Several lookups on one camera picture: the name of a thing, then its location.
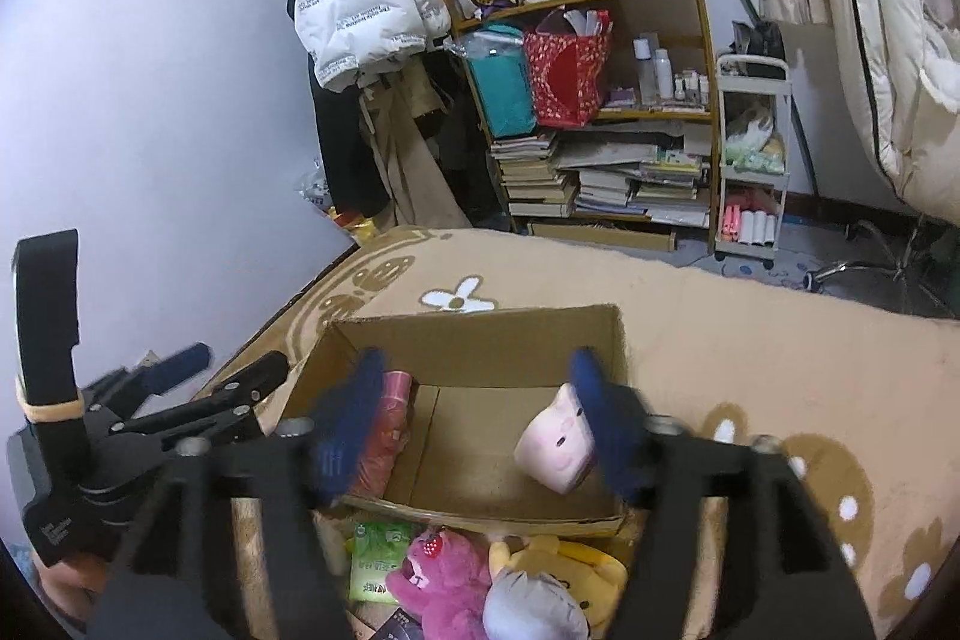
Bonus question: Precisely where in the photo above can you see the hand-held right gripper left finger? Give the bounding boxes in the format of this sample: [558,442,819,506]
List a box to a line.
[86,347,389,640]

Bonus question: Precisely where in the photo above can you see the beige hanging coat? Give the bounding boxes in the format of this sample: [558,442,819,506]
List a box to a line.
[360,59,512,230]

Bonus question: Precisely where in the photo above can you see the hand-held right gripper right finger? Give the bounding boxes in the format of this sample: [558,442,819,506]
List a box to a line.
[568,346,878,640]

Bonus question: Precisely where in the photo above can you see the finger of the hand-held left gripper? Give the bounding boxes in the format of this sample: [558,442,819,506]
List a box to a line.
[111,351,290,455]
[88,342,214,421]

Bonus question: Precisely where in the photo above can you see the pile of foil snack packets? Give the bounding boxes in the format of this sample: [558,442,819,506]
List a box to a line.
[295,158,392,245]

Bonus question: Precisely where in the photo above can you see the chrome office chair base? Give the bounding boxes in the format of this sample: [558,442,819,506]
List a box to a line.
[801,218,947,313]

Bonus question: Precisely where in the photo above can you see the pink plastic packet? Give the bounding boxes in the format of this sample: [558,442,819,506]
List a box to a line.
[349,370,418,498]

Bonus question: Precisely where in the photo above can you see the stack of books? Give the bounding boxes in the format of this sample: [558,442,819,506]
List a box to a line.
[489,128,713,229]

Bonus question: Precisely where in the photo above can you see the white rolling cart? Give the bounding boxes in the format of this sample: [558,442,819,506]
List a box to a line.
[712,55,793,271]

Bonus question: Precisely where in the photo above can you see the green tissue pack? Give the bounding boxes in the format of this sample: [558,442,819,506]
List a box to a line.
[346,520,422,606]

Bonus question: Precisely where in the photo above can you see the dark packet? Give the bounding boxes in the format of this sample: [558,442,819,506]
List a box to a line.
[367,606,425,640]

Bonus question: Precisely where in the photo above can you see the brown cardboard box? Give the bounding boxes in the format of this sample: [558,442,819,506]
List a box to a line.
[277,304,632,540]

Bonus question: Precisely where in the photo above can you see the grey plush toy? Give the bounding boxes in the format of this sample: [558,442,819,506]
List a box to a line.
[482,569,593,640]

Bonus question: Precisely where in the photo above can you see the yellow bear plush toy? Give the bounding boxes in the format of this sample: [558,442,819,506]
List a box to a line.
[487,533,629,640]

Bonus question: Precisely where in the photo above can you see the teal bag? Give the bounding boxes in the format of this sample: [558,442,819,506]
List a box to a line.
[459,25,538,139]

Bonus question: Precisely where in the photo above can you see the red patterned gift bag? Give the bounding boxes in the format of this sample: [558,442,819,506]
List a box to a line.
[523,8,613,130]

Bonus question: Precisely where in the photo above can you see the white quilt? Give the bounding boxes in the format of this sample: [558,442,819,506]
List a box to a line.
[810,0,960,223]

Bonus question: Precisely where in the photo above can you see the pink pig plush toy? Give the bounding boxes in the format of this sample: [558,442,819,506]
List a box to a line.
[514,383,602,495]

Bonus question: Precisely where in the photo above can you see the pink strawberry bear plush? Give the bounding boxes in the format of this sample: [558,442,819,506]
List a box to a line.
[384,526,497,640]

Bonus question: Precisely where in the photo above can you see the wooden bookshelf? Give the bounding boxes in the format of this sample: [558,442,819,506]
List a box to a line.
[427,0,722,251]

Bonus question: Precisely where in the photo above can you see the person's left forearm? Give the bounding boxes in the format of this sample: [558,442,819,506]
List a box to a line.
[31,548,115,620]

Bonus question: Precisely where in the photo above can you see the white paper rolls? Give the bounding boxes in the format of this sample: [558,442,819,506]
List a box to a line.
[742,209,778,247]

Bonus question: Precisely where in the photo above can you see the black hanging coat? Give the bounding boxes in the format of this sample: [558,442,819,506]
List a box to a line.
[311,62,392,223]

